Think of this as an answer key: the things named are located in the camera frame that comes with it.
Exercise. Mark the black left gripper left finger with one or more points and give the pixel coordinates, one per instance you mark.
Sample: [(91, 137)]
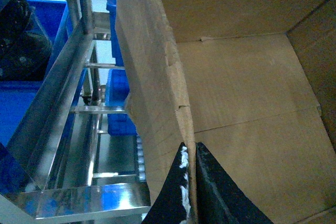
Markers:
[(173, 204)]

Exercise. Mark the stainless steel shelf rack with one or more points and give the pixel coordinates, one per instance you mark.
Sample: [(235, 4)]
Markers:
[(60, 166)]

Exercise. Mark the black round object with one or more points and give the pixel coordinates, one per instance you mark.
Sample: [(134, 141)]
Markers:
[(24, 53)]

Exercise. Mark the large cardboard box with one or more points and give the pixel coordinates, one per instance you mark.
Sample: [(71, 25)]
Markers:
[(253, 80)]

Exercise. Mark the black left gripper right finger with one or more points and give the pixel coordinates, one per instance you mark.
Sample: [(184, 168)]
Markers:
[(219, 199)]

